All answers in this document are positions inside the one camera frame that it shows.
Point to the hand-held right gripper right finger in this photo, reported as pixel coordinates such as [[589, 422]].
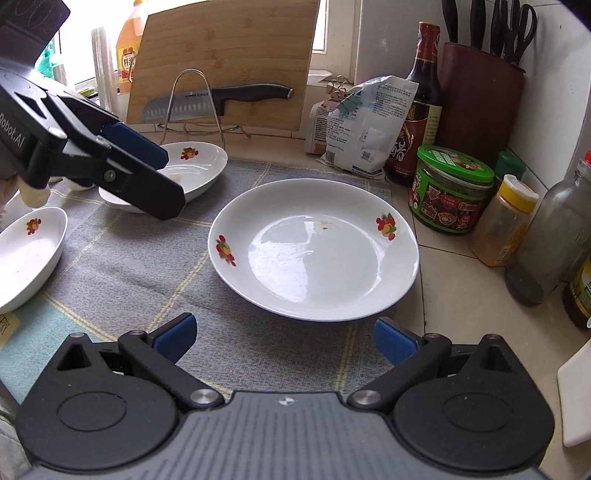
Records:
[[392, 339]]

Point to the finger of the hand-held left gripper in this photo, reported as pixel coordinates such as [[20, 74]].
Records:
[[136, 144], [147, 196]]

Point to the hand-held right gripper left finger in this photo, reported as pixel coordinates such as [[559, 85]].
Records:
[[178, 334]]

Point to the person's left hand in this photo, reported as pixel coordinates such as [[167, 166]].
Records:
[[33, 196]]

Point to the green plastic object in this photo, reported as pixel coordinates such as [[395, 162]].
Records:
[[48, 60]]

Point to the grey checked table mat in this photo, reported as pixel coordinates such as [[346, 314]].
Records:
[[138, 277]]

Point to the stack of clear plastic cups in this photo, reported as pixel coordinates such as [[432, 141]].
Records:
[[104, 64]]

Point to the orange cooking wine bottle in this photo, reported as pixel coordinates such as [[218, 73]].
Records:
[[127, 55]]

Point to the bamboo cutting board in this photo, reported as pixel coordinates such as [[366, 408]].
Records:
[[231, 46]]

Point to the green-lidded sauce jar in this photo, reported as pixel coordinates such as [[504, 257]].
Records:
[[448, 203]]

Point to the yellow-lidded spice jar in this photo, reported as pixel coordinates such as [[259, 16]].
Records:
[[501, 230]]

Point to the small clipped paper bag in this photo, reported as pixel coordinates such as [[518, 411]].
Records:
[[316, 129]]

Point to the red-capped clear glass bottle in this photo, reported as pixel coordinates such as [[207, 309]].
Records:
[[549, 240]]

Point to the white flat object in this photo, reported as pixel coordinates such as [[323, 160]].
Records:
[[577, 397]]

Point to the small white dish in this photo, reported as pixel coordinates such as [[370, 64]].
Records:
[[318, 76]]

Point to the dark soy sauce bottle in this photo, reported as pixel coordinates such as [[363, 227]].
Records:
[[415, 138]]

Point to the white blue-print plastic bag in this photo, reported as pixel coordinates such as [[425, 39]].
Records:
[[364, 134]]

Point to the small green-capped jar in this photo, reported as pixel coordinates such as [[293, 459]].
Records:
[[510, 166]]

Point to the green binder clip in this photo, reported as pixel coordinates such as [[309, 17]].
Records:
[[351, 102]]

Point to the dark red knife block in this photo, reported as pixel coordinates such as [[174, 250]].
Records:
[[480, 101]]

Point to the black kitchen scissors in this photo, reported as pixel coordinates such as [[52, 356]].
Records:
[[519, 41]]

